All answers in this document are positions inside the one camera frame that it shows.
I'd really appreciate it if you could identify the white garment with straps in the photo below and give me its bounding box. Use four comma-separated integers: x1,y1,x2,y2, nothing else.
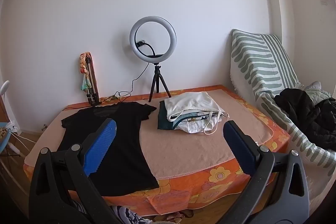
178,114,223,135

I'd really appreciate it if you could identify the white ring light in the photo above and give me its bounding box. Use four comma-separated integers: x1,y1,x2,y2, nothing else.
129,16,177,59

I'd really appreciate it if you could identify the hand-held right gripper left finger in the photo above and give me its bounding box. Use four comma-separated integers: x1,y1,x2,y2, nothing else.
28,118,126,224

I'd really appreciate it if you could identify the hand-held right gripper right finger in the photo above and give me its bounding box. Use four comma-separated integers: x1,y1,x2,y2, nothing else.
223,120,309,224

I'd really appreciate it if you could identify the colourful knotted scarf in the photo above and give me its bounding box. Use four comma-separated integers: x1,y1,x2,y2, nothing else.
78,52,93,93

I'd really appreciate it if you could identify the grey quilted garment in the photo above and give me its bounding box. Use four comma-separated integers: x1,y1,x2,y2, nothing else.
304,81,332,101

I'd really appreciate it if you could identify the blue chair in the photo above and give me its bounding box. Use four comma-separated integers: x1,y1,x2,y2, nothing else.
0,122,21,155

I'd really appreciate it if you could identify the black t-shirt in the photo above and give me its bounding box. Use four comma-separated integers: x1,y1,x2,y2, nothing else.
56,102,160,197

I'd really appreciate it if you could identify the black jacket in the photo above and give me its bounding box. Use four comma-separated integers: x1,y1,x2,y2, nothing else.
274,88,336,144

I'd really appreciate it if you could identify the folded metal tripod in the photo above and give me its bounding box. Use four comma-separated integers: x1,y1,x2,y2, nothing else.
84,53,101,106

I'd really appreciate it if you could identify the navy white striped cloth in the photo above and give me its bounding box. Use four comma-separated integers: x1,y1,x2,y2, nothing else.
71,200,153,224

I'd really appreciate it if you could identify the green striped white cushion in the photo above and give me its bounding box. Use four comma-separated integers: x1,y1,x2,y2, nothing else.
230,29,336,177

